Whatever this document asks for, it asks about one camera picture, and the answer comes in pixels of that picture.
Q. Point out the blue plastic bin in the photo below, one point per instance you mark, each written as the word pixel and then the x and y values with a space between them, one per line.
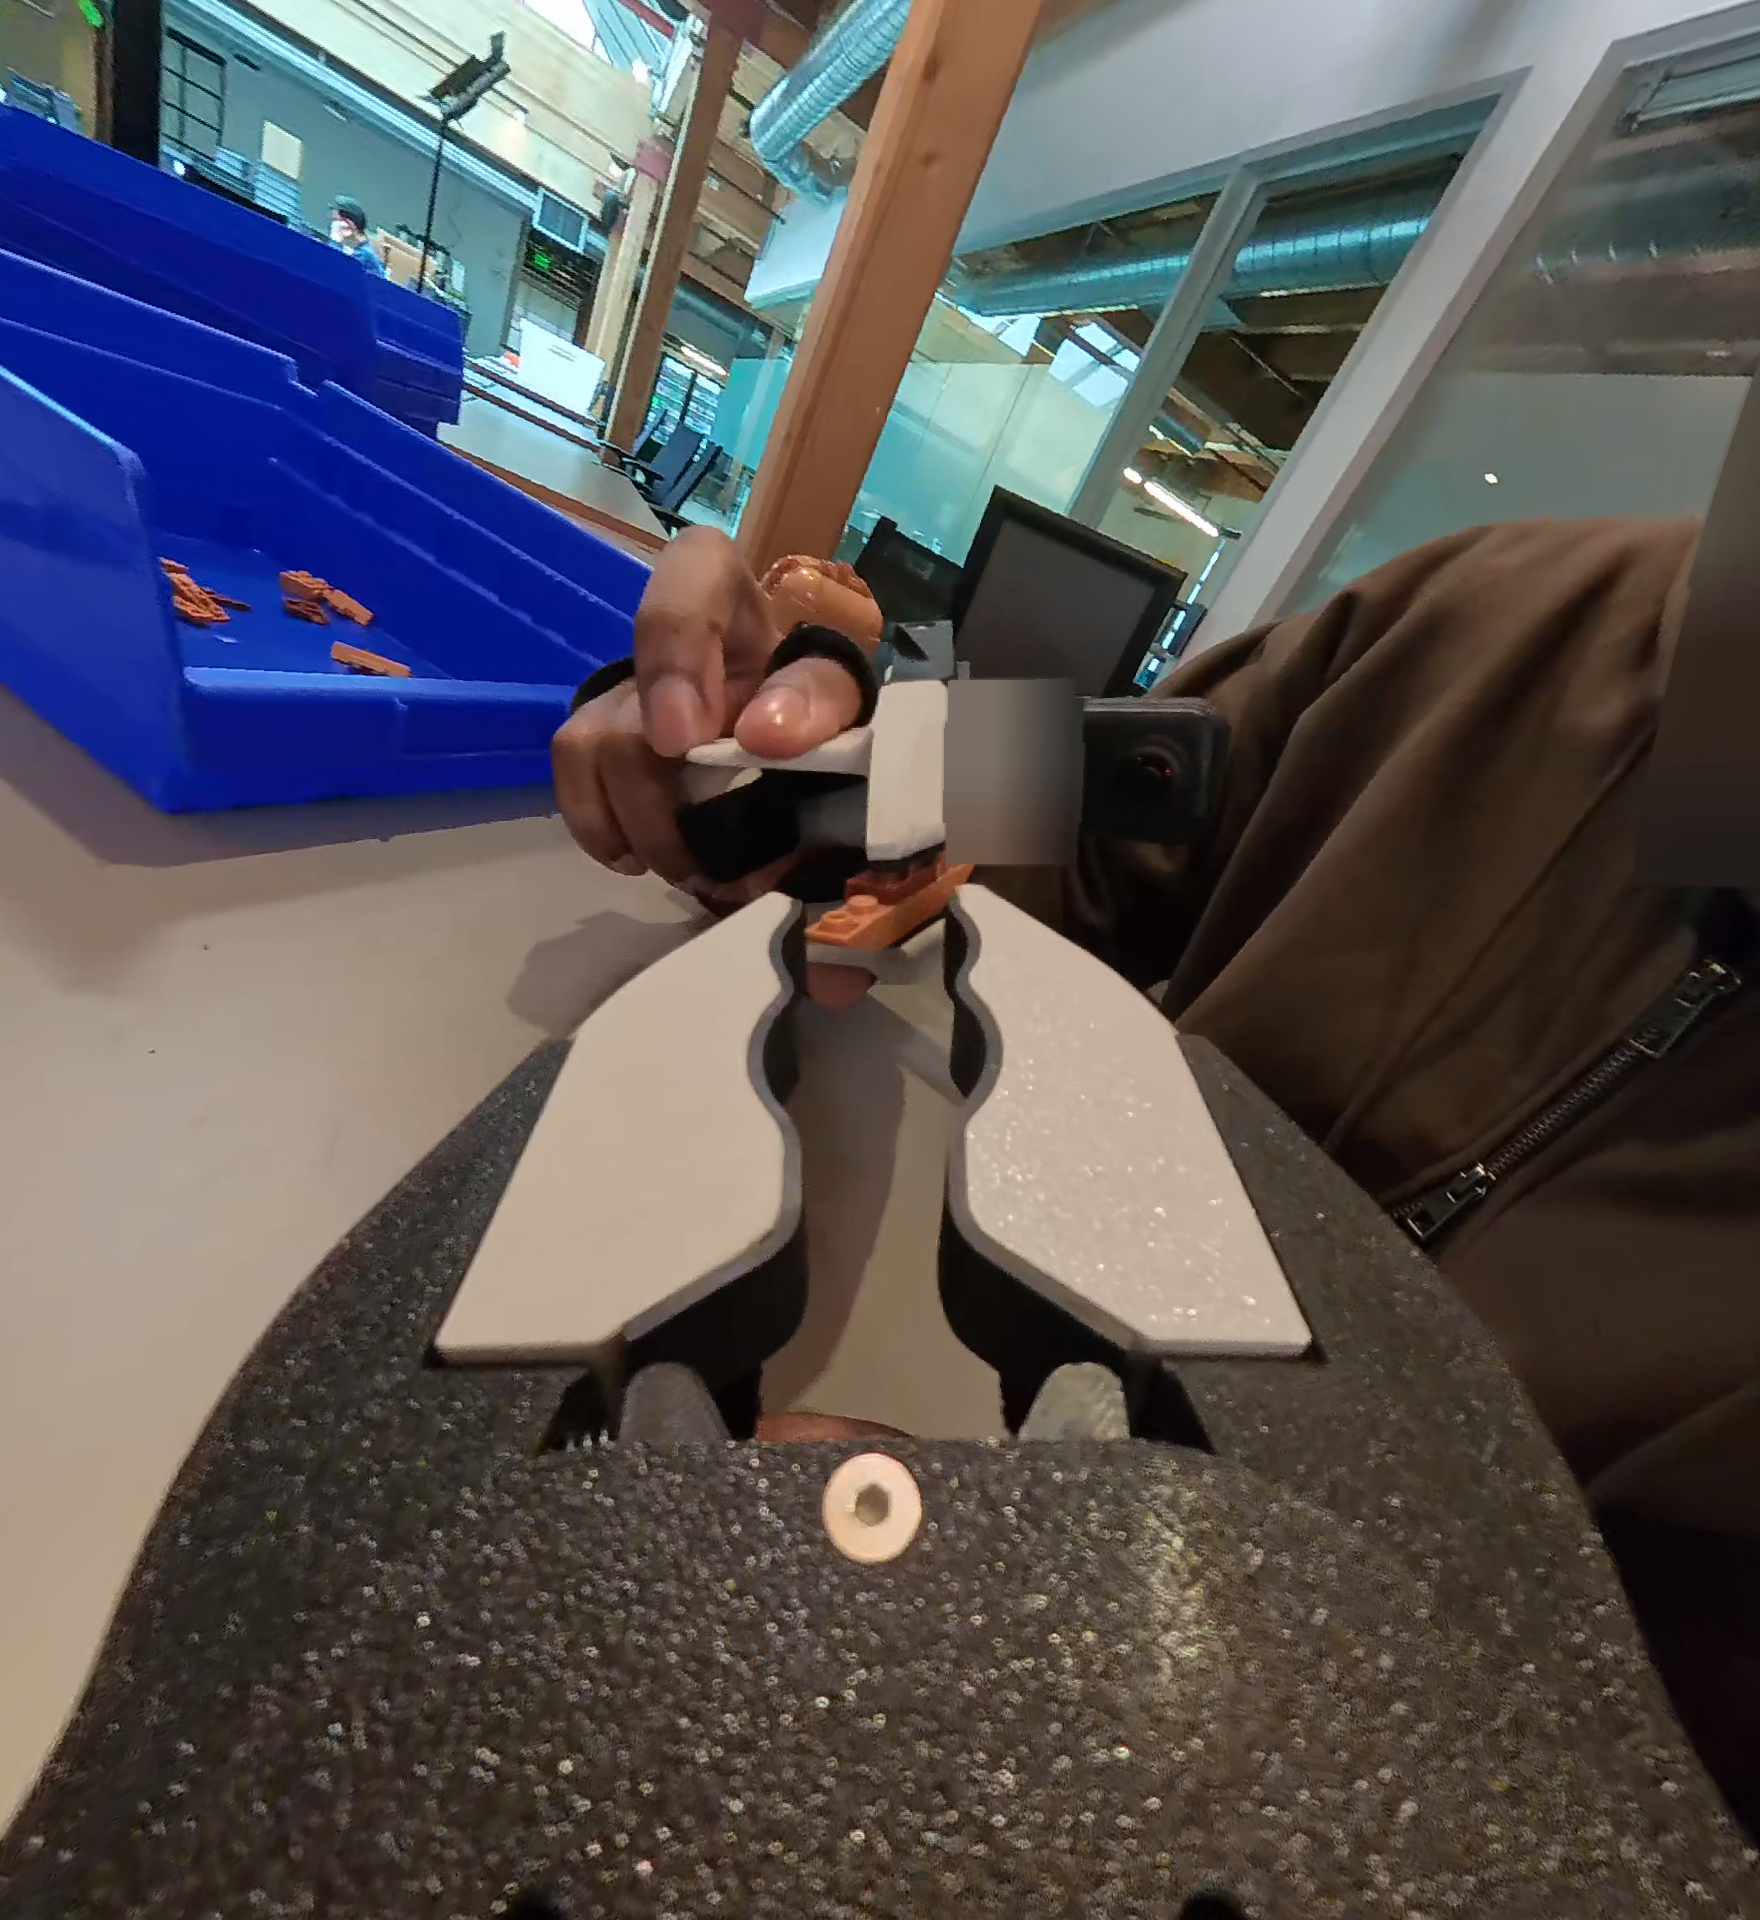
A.
pixel 102 601

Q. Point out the black computer monitor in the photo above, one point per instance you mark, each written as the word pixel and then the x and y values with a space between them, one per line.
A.
pixel 1061 596

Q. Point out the heap of orange bricks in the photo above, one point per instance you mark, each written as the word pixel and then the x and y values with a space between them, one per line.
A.
pixel 281 601

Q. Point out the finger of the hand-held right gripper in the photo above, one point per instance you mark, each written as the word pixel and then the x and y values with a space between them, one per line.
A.
pixel 895 751
pixel 820 836

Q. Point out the stack of blue bins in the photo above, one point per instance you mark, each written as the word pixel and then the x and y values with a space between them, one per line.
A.
pixel 189 256

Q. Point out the person's right forearm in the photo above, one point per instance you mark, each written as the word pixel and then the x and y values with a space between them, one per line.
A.
pixel 1422 780

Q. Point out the wooden post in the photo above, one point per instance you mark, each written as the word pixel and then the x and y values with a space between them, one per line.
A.
pixel 881 271

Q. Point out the brown brick assembly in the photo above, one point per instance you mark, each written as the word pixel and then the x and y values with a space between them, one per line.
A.
pixel 887 910

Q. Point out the person's dark jacket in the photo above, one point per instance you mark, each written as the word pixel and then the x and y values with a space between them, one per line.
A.
pixel 1691 1352

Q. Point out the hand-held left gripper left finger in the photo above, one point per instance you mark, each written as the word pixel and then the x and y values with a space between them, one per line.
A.
pixel 642 1171

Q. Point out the grey desk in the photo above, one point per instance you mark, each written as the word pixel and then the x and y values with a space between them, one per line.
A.
pixel 161 1051

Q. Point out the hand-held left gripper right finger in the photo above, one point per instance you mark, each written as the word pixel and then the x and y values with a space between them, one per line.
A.
pixel 1121 1171

